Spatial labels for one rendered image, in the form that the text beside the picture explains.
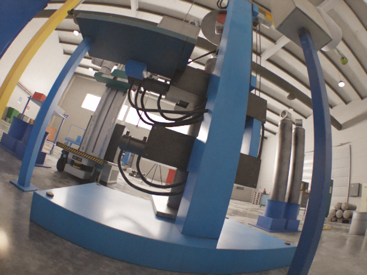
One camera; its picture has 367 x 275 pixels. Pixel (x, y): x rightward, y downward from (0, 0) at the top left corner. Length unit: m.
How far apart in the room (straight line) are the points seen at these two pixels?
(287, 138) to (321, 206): 1.84
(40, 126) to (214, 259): 1.06
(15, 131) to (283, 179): 3.18
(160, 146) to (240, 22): 1.07
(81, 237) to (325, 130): 0.89
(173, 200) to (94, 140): 1.40
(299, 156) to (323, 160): 1.94
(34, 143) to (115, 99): 1.53
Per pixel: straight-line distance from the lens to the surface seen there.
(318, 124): 0.65
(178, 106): 1.35
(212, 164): 0.72
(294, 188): 2.43
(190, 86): 1.08
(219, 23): 1.84
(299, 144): 2.57
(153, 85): 1.22
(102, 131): 2.21
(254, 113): 1.22
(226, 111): 0.81
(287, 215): 2.41
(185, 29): 1.01
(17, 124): 2.16
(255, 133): 1.17
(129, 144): 1.07
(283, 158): 2.25
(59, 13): 3.18
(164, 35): 0.95
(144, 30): 0.97
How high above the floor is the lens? 0.33
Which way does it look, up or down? 15 degrees up
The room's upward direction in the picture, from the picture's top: 16 degrees clockwise
